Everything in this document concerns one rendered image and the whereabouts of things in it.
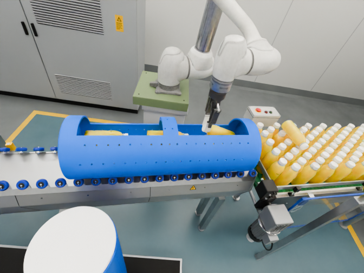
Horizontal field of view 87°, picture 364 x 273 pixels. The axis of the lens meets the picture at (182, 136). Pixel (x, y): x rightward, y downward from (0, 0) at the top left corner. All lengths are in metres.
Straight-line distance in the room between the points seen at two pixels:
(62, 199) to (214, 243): 1.33
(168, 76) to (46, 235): 1.00
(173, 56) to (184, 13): 2.22
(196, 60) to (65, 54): 1.70
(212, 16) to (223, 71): 0.52
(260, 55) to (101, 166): 0.76
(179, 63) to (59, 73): 1.83
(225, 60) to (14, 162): 1.09
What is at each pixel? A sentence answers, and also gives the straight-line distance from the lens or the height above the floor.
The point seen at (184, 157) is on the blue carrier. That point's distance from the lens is 0.84.
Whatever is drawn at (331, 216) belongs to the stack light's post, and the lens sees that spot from 1.35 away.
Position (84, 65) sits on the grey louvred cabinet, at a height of 0.64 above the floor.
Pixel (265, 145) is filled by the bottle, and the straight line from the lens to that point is 1.22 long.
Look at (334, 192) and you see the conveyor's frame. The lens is 1.52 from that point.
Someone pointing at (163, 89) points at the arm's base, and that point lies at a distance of 1.35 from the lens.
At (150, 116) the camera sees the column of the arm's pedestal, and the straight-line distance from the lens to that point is 1.41.
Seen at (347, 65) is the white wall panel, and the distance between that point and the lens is 4.64.
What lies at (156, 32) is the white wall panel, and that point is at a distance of 3.55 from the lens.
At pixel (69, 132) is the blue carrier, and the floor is 1.23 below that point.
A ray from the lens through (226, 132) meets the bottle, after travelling 1.04.
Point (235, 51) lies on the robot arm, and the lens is 0.75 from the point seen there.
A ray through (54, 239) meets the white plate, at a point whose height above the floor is 1.04.
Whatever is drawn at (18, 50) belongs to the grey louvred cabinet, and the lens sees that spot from 2.93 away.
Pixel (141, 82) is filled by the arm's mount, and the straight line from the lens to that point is 1.46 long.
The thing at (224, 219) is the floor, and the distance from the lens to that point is 2.07.
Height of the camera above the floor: 1.81
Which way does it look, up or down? 45 degrees down
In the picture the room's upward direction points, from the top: 13 degrees clockwise
